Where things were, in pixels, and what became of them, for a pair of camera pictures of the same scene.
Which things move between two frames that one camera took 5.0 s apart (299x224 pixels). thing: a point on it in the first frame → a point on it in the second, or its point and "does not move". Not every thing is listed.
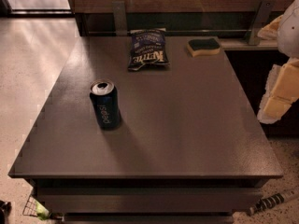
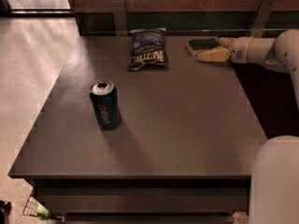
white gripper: [290, 35] → [238, 51]
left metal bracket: [121, 20] does not move
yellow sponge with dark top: [204, 47] does not move
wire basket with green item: [35, 208] does not move
